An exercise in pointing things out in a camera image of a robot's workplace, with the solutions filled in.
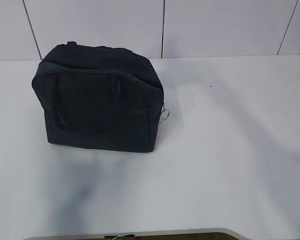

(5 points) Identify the navy blue lunch bag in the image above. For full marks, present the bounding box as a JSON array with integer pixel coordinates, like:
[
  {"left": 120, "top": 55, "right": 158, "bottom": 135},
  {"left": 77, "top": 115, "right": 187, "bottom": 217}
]
[{"left": 31, "top": 41, "right": 164, "bottom": 153}]

